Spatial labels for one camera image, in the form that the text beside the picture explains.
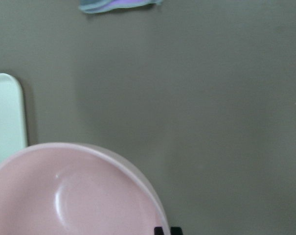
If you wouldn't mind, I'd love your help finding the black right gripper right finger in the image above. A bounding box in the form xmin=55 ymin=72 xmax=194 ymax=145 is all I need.
xmin=170 ymin=227 xmax=182 ymax=235

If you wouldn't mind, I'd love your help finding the grey folded cloth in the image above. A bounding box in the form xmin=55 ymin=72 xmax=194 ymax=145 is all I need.
xmin=79 ymin=0 xmax=163 ymax=14

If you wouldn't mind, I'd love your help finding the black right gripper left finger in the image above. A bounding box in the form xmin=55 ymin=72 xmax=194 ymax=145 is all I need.
xmin=154 ymin=227 xmax=164 ymax=235

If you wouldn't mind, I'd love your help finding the small pink bowl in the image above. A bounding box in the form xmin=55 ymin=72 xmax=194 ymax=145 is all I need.
xmin=0 ymin=143 xmax=170 ymax=235

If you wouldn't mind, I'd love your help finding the cream rabbit tray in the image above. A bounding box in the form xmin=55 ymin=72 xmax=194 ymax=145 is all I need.
xmin=0 ymin=73 xmax=28 ymax=163

